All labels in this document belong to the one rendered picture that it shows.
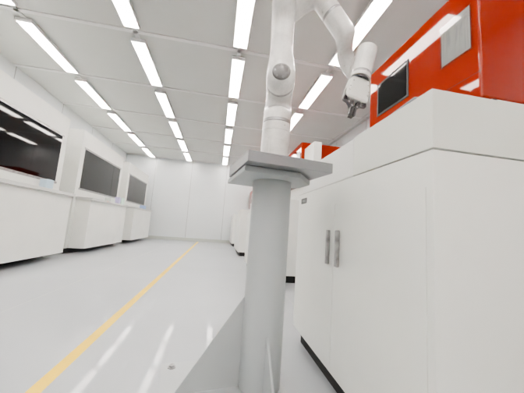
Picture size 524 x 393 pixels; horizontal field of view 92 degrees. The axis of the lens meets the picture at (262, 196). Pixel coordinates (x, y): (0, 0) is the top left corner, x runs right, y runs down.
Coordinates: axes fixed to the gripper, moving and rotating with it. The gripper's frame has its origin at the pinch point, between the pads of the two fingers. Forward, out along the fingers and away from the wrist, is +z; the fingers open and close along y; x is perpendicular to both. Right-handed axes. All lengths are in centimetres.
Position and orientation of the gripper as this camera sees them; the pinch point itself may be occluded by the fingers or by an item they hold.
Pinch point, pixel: (352, 112)
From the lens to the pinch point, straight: 118.4
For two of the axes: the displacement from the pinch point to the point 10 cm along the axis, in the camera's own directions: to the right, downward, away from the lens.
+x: 1.7, -1.1, -9.8
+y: -9.5, -2.9, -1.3
